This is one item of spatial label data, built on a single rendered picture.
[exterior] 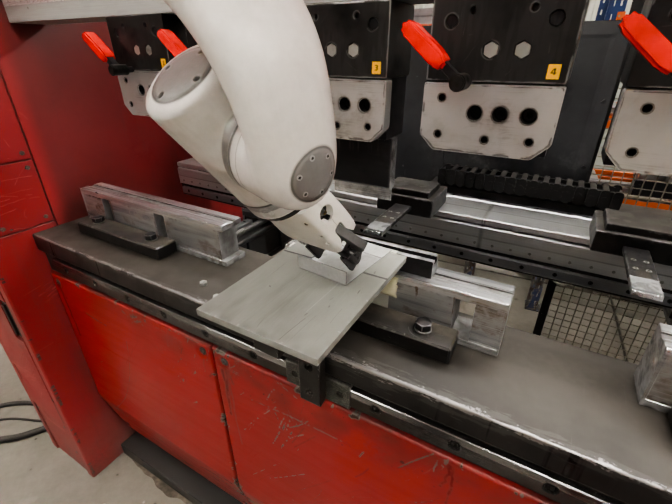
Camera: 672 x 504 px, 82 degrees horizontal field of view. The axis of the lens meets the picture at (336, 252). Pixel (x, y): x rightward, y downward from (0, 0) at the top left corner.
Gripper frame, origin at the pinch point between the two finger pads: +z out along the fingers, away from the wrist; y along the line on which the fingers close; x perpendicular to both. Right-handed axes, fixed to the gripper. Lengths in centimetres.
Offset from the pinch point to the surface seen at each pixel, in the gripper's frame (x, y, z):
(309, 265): 3.6, 2.1, -0.8
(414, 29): -20.2, -8.4, -19.3
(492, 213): -27.7, -11.8, 28.8
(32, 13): -19, 75, -26
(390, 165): -14.4, -3.1, -2.1
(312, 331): 12.1, -6.7, -6.5
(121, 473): 79, 78, 68
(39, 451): 90, 110, 59
